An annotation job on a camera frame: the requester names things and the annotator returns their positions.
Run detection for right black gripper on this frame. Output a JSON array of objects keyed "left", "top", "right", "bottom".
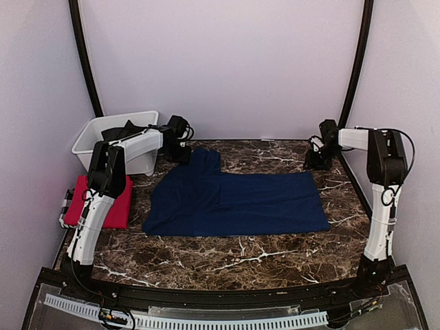
[{"left": 304, "top": 144, "right": 343, "bottom": 171}]

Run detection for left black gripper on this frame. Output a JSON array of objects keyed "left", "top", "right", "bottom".
[{"left": 163, "top": 142, "right": 192, "bottom": 164}]

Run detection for navy blue t-shirt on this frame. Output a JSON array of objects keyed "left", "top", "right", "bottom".
[{"left": 142, "top": 148, "right": 330, "bottom": 237}]

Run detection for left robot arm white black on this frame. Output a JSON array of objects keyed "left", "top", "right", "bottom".
[{"left": 65, "top": 115, "right": 194, "bottom": 272}]

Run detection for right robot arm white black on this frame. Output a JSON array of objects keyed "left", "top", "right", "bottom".
[{"left": 304, "top": 120, "right": 414, "bottom": 262}]

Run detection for white plastic bin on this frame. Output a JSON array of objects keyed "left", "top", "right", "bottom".
[{"left": 71, "top": 111, "right": 159, "bottom": 176}]

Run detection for black clothes in bin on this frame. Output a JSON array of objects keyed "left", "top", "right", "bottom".
[{"left": 101, "top": 120, "right": 146, "bottom": 142}]

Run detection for folded red t-shirt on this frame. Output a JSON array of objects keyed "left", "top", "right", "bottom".
[{"left": 65, "top": 175, "right": 133, "bottom": 229}]

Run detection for black white striped folded cloth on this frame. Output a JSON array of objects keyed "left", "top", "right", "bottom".
[{"left": 58, "top": 189, "right": 76, "bottom": 229}]

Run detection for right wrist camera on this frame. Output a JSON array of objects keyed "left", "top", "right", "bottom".
[{"left": 308, "top": 135, "right": 325, "bottom": 153}]

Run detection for black curved front rail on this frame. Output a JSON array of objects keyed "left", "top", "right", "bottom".
[{"left": 36, "top": 265, "right": 410, "bottom": 320}]

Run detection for right black frame post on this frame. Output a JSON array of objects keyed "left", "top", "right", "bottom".
[{"left": 338, "top": 0, "right": 374, "bottom": 129}]

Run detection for black frame post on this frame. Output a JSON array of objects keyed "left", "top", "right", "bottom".
[
  {"left": 68, "top": 0, "right": 104, "bottom": 118},
  {"left": 338, "top": 0, "right": 374, "bottom": 129}
]

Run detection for left black frame post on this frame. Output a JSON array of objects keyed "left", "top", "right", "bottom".
[{"left": 68, "top": 0, "right": 104, "bottom": 118}]

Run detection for white slotted cable duct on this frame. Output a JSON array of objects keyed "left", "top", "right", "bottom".
[{"left": 43, "top": 294, "right": 328, "bottom": 329}]

